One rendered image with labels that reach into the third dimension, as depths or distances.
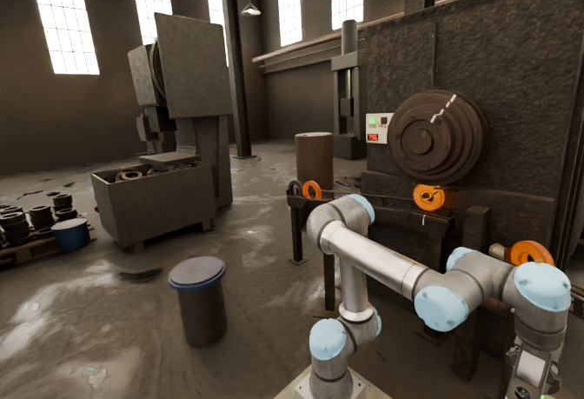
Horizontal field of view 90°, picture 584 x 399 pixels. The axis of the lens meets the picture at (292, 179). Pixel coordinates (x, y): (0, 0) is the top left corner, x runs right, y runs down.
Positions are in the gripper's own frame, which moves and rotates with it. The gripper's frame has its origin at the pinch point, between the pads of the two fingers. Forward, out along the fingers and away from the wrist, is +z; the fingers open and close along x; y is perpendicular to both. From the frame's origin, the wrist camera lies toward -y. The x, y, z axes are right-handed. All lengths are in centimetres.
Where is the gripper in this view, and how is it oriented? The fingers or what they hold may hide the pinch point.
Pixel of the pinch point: (529, 391)
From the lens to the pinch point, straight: 96.3
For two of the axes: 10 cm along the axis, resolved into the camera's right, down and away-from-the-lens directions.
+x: -6.4, -1.5, 7.5
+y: 7.0, -5.2, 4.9
